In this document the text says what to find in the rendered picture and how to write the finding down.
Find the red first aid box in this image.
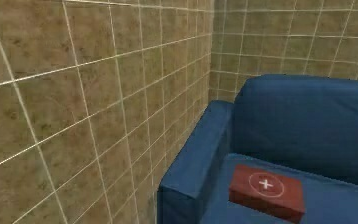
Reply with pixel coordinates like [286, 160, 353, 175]
[228, 163, 306, 224]

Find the blue sofa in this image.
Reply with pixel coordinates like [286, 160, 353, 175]
[156, 73, 358, 224]

